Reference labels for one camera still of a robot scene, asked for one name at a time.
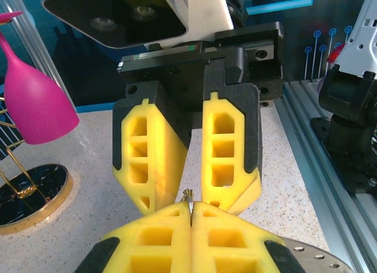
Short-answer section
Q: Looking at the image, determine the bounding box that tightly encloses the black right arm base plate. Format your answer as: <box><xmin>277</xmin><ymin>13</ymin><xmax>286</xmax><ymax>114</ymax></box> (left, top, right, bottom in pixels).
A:
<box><xmin>309</xmin><ymin>116</ymin><xmax>377</xmax><ymax>197</ymax></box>

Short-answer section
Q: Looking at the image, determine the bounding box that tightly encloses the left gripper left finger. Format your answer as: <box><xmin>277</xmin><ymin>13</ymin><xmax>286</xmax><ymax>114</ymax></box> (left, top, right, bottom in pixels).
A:
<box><xmin>75</xmin><ymin>200</ymin><xmax>193</xmax><ymax>273</ymax></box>

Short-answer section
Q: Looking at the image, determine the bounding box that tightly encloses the aluminium mounting rail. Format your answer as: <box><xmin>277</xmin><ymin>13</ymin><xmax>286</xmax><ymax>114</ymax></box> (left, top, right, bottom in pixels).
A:
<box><xmin>273</xmin><ymin>80</ymin><xmax>377</xmax><ymax>273</ymax></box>

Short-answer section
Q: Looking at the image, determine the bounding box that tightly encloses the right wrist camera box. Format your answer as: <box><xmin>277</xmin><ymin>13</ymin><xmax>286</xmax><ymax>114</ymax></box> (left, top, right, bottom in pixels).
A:
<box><xmin>40</xmin><ymin>0</ymin><xmax>235</xmax><ymax>49</ymax></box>

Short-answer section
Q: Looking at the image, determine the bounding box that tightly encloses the pink plastic goblet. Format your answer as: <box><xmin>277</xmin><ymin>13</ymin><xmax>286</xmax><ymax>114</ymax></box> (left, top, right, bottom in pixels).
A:
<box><xmin>0</xmin><ymin>11</ymin><xmax>80</xmax><ymax>146</ymax></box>

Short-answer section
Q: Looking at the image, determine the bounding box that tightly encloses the small silver metal clip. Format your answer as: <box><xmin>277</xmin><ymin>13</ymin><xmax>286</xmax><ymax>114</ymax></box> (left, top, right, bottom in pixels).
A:
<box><xmin>182</xmin><ymin>189</ymin><xmax>194</xmax><ymax>226</ymax></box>

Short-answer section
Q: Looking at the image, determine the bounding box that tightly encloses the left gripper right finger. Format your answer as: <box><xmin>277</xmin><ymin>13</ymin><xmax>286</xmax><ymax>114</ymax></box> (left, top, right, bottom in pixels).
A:
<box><xmin>190</xmin><ymin>201</ymin><xmax>307</xmax><ymax>273</ymax></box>

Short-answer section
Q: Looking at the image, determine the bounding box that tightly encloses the gold wire glass rack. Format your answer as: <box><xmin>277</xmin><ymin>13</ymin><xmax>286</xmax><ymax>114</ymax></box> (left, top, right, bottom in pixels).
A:
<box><xmin>0</xmin><ymin>97</ymin><xmax>74</xmax><ymax>236</ymax></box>

